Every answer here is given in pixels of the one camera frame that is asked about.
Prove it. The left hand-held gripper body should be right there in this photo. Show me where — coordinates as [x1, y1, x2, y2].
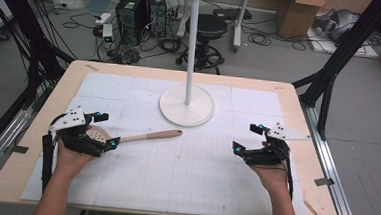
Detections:
[46, 104, 108, 158]

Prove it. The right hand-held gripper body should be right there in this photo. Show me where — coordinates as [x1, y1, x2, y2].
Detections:
[242, 120, 313, 170]

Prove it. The wooden slotted spatula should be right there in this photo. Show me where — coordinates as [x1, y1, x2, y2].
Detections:
[85, 123, 184, 151]

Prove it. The person's left hand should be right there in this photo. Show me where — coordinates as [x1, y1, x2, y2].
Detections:
[53, 138, 97, 183]

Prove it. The person's right hand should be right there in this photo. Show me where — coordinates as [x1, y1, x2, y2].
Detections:
[247, 157, 292, 196]

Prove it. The grey tape piece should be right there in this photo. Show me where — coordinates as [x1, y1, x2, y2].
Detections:
[313, 176, 335, 188]
[9, 145, 30, 156]

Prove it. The white gridded mat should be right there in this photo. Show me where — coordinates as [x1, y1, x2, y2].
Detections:
[19, 68, 318, 215]

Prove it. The white hook stand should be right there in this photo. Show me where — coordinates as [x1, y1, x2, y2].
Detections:
[157, 0, 223, 129]

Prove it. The white power adapter box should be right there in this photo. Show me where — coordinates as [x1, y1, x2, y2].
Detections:
[100, 23, 115, 45]

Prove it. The thin wooden stick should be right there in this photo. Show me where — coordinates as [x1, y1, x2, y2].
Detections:
[301, 199, 327, 215]

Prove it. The white power strip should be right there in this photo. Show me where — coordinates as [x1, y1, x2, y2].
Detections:
[94, 12, 112, 26]

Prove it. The large black computer tower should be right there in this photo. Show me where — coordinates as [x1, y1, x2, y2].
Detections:
[112, 0, 149, 48]

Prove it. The white stand leg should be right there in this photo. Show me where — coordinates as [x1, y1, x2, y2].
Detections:
[232, 0, 252, 54]

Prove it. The black round stool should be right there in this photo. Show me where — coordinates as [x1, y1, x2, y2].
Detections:
[175, 12, 230, 76]

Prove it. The tall cardboard box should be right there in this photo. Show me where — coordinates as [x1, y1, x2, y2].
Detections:
[274, 0, 328, 42]

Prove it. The small black computer tower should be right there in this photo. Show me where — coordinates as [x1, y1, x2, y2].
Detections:
[144, 0, 170, 39]

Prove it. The flat black device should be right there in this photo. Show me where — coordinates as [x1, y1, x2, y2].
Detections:
[212, 6, 254, 22]

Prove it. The black sleeved gripper cable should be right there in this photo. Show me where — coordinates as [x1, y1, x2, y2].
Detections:
[38, 132, 57, 194]

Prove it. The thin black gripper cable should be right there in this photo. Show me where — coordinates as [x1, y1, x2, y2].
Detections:
[280, 147, 298, 202]

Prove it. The black frame with cables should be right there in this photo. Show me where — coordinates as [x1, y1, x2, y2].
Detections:
[0, 0, 81, 171]

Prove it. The coiled black floor cable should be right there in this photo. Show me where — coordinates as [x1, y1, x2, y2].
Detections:
[246, 31, 273, 48]

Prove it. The black metal frame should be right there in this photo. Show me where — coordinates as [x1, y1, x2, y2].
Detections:
[288, 0, 381, 144]

